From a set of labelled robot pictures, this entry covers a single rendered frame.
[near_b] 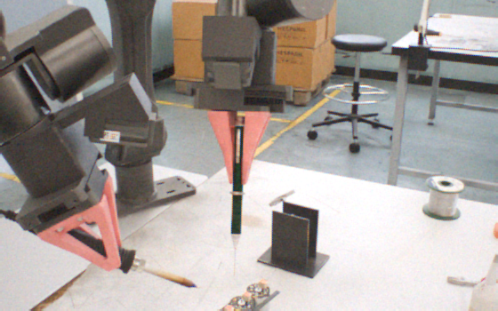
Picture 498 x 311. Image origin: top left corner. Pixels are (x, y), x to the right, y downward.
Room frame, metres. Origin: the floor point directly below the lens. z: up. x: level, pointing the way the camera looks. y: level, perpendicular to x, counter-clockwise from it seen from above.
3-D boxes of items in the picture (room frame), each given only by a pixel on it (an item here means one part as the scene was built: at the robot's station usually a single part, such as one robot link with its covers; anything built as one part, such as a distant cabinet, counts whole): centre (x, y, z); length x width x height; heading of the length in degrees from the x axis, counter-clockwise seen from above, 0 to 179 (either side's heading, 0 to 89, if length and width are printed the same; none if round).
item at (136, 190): (0.79, 0.19, 0.79); 0.20 x 0.07 x 0.08; 126
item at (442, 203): (0.75, -0.31, 0.78); 0.06 x 0.06 x 0.05
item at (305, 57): (4.37, -0.06, 0.38); 1.20 x 0.80 x 0.73; 69
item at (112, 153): (0.79, 0.18, 0.85); 0.09 x 0.06 x 0.06; 127
